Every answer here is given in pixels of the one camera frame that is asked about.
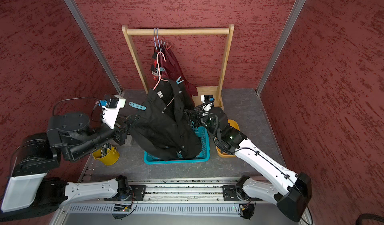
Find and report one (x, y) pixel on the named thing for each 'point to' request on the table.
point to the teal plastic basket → (203, 155)
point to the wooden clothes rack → (217, 92)
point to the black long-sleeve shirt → (167, 128)
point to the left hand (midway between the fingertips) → (135, 121)
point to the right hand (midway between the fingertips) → (190, 113)
